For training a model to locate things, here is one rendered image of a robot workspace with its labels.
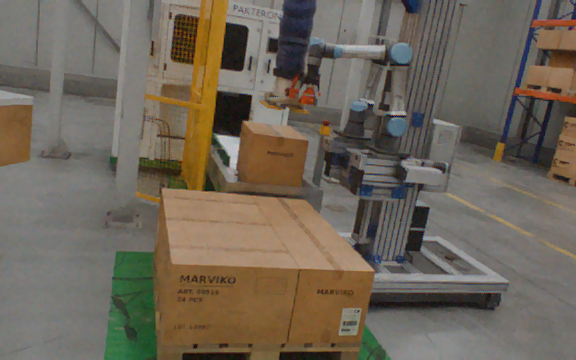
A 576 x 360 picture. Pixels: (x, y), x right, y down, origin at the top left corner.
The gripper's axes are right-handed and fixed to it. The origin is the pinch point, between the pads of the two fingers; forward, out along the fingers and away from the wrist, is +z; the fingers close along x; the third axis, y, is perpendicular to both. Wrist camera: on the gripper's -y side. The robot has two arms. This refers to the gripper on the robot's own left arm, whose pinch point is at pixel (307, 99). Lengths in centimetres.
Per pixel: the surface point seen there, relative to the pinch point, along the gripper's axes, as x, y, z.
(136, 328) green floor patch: 82, -47, 128
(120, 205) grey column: 108, 110, 113
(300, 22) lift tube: 1, 49, -45
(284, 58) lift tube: 7, 53, -20
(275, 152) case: 3, 54, 45
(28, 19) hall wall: 380, 889, -6
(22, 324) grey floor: 137, -47, 128
